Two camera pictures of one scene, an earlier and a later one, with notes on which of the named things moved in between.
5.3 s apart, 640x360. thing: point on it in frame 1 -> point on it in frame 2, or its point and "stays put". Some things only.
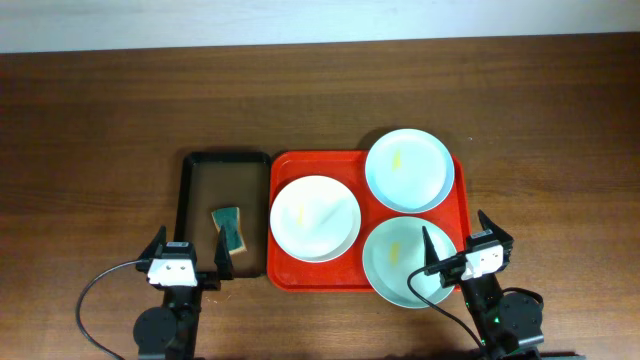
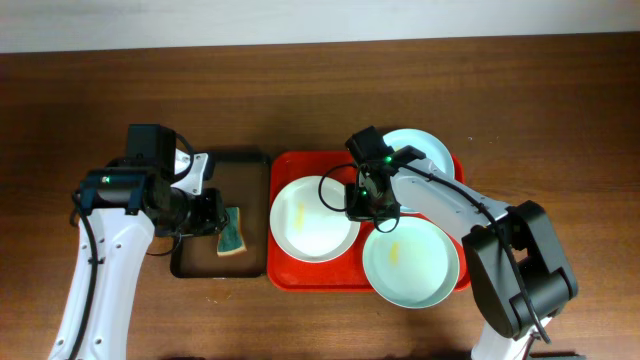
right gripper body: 447,270 -> 370,209
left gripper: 206,282 -> 213,212
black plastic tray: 213,181 stays put
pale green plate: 395,250 stays put
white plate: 315,218 stays put
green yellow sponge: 230,218 stays put
